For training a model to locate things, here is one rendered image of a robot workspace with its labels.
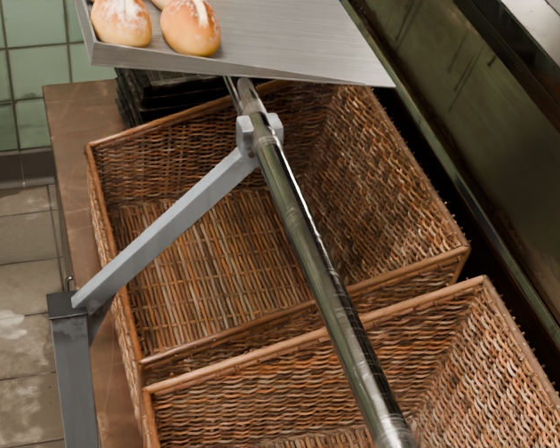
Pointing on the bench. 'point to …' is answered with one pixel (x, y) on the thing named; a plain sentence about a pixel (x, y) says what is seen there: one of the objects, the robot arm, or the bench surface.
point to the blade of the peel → (256, 44)
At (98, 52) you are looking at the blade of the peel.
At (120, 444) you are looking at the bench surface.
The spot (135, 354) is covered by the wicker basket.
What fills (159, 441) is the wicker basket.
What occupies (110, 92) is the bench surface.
